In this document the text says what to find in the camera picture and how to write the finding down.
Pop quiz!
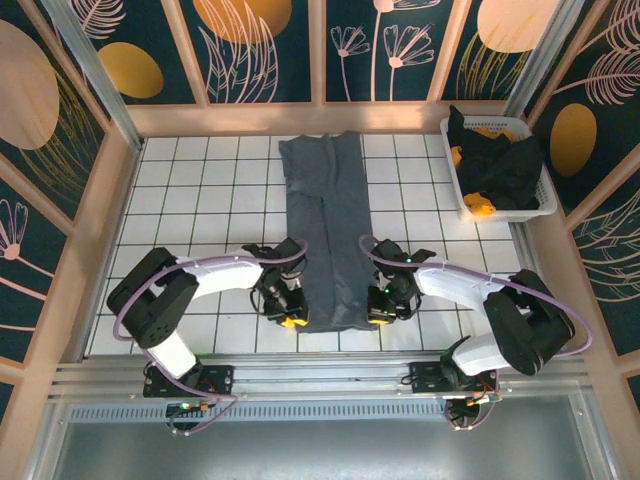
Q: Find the grey-blue t-shirt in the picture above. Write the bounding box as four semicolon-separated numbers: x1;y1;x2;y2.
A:
278;130;374;334

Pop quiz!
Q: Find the yellow t-shirt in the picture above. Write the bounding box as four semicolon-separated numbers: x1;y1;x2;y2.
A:
449;127;516;217

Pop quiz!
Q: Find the right small circuit board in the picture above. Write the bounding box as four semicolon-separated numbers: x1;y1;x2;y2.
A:
443;391;502;407

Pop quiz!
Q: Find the small circuit board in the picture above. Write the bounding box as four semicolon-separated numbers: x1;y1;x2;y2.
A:
443;391;502;407
166;399;221;419

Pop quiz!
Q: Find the left small circuit board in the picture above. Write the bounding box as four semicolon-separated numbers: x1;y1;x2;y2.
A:
166;399;221;419

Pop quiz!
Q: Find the grey metal panel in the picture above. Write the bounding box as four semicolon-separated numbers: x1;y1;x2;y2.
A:
49;394;619;480

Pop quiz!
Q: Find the black t-shirt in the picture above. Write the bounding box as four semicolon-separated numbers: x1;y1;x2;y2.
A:
447;103;545;211

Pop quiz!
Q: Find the white plastic laundry basket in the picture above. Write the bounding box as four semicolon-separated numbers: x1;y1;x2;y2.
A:
439;115;558;223

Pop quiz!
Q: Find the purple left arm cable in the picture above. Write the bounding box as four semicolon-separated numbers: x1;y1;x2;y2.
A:
112;237;309;436

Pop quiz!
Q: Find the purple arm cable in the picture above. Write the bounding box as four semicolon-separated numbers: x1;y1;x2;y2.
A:
112;237;309;436
357;234;595;432

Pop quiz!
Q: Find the aluminium front rail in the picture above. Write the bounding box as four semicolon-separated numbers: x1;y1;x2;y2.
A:
47;353;592;402

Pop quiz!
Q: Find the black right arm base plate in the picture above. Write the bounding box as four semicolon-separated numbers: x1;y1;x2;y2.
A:
402;360;501;397

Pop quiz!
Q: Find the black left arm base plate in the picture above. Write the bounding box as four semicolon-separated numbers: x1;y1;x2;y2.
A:
143;364;236;399

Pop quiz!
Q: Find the slotted grey cable duct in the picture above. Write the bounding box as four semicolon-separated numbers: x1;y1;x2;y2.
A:
67;402;451;424

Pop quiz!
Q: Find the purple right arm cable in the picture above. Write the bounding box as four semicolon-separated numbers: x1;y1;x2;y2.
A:
357;234;595;432

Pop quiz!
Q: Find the aluminium corner post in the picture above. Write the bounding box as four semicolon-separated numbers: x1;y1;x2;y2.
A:
42;0;147;152
503;0;594;121

